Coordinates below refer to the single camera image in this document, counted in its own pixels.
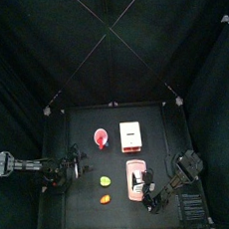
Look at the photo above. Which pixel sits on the red plastic cup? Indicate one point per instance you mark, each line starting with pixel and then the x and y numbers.
pixel 100 135

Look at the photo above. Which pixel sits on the pink plastic tray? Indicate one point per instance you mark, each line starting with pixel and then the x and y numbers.
pixel 133 181

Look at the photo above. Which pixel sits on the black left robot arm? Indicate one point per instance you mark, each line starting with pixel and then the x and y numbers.
pixel 25 165

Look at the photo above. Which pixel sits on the white striped toy item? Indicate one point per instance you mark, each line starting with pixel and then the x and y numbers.
pixel 137 188

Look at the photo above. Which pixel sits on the light wooden drawer box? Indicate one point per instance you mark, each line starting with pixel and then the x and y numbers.
pixel 130 135

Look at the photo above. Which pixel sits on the blue tape piece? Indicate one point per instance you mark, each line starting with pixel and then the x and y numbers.
pixel 106 143

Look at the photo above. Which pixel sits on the white printed label sticker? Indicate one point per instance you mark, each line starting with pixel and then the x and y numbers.
pixel 193 206

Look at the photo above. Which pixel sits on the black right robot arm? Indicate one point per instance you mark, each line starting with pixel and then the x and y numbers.
pixel 187 167

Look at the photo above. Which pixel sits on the orange toy fruit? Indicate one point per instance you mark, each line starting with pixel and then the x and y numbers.
pixel 105 199

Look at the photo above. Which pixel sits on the yellow-green toy fruit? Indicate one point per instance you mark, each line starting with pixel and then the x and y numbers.
pixel 105 181

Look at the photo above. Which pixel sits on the silver frame clamp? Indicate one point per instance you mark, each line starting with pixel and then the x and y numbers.
pixel 46 110
pixel 179 100
pixel 226 18
pixel 210 221
pixel 112 104

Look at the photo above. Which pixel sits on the white toy block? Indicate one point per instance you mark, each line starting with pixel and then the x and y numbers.
pixel 137 175

